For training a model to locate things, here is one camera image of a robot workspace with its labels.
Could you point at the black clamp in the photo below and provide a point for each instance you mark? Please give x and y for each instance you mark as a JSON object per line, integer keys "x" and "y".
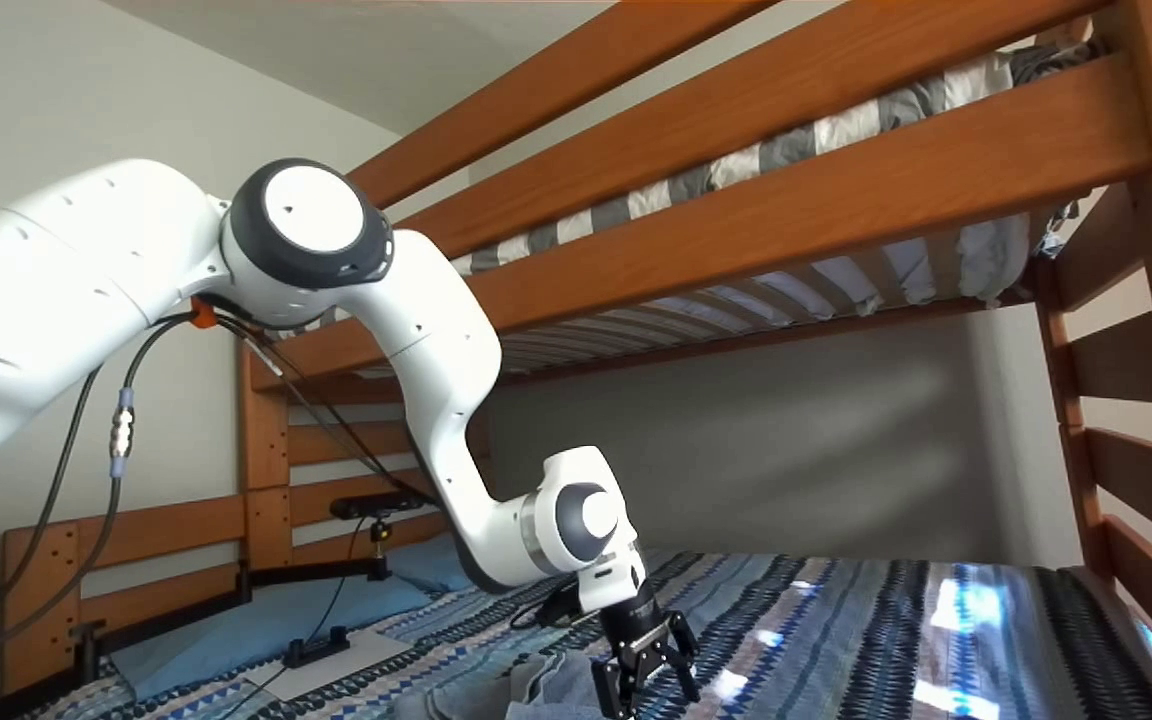
{"x": 91, "y": 647}

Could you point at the wooden bunk bed frame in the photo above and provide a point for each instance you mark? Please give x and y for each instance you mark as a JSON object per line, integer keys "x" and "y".
{"x": 801, "y": 202}

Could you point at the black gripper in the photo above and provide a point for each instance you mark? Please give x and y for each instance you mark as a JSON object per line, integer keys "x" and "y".
{"x": 639, "y": 625}

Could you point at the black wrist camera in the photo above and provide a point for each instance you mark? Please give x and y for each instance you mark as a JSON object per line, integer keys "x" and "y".
{"x": 551, "y": 604}

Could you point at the small blue pillow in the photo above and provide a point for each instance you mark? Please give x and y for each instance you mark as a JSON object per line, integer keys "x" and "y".
{"x": 419, "y": 567}

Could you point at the blue grey cloth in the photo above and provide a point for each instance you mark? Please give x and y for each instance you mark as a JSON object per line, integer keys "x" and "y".
{"x": 558, "y": 691}

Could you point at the blue patterned bedspread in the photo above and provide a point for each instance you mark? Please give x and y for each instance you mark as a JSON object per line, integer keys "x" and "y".
{"x": 801, "y": 625}

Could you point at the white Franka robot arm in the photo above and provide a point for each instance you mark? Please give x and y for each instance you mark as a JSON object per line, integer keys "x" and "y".
{"x": 70, "y": 294}

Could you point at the large blue pillow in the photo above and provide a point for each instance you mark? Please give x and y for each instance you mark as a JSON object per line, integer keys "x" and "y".
{"x": 241, "y": 635}

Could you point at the black stereo camera bar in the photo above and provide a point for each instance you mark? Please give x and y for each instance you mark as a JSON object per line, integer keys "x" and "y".
{"x": 376, "y": 507}

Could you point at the grey striped upper mattress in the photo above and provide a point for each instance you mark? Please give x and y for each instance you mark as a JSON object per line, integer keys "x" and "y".
{"x": 840, "y": 125}

